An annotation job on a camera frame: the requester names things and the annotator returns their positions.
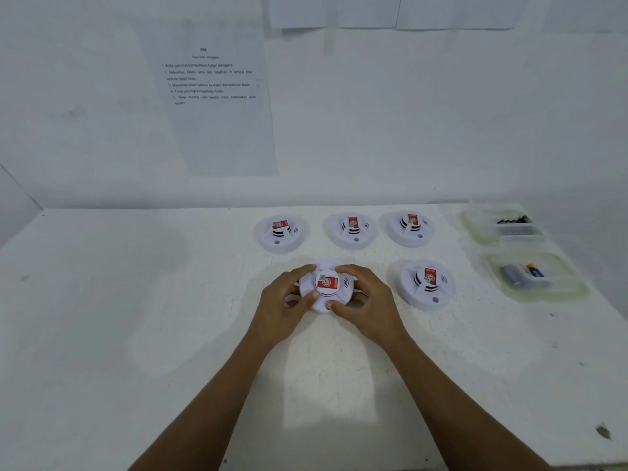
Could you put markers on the person's right hand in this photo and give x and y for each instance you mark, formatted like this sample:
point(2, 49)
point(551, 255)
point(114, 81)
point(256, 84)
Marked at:
point(380, 313)

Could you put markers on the person's left hand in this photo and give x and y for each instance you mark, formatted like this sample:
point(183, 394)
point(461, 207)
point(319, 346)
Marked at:
point(275, 318)

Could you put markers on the white smoke detector red label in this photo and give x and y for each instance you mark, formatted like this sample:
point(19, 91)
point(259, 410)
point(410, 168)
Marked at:
point(411, 229)
point(280, 235)
point(351, 231)
point(426, 286)
point(327, 284)

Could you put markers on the person's right forearm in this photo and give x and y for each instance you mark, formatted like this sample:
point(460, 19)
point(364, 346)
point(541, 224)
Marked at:
point(456, 412)

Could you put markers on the person's left forearm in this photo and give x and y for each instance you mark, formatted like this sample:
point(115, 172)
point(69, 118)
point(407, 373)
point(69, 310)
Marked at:
point(206, 412)

